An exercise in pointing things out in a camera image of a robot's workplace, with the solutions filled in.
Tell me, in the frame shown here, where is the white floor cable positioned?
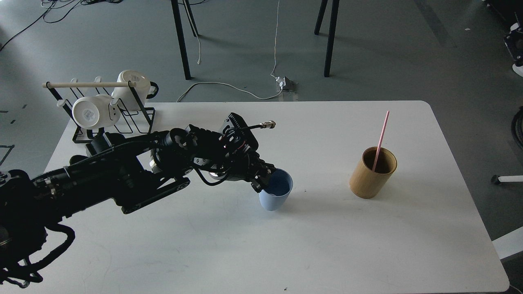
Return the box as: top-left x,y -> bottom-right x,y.
177,82 -> 283,102

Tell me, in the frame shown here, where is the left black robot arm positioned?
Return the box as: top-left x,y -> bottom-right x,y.
0,112 -> 276,288

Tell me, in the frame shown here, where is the white power plug adapter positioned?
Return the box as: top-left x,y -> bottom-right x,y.
275,76 -> 297,92

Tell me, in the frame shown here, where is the white mug front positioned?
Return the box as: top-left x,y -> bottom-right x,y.
72,94 -> 121,130

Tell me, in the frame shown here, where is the black table leg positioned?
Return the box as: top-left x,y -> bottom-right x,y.
314,0 -> 340,78
170,0 -> 199,80

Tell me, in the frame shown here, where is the black table leg left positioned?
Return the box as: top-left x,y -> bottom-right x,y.
170,0 -> 199,80

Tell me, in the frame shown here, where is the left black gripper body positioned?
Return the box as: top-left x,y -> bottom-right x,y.
180,112 -> 266,182

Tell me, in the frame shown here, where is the bamboo wooden cup holder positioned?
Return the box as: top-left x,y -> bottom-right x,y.
349,147 -> 397,199

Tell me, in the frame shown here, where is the white mug rear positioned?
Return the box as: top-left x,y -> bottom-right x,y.
111,69 -> 159,111

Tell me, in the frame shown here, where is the white mug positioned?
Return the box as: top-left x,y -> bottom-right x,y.
72,94 -> 121,130
111,69 -> 159,111

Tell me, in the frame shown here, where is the black table leg right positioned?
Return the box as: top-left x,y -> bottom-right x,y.
314,0 -> 340,78

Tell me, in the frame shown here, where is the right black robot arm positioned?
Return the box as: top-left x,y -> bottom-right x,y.
504,9 -> 523,77

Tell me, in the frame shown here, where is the black wire mug rack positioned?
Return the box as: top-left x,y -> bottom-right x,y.
42,78 -> 156,143

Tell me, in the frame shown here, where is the thin white hanging cable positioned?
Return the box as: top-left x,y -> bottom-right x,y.
270,0 -> 281,79

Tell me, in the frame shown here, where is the blue plastic cup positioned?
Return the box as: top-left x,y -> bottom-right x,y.
258,169 -> 293,212

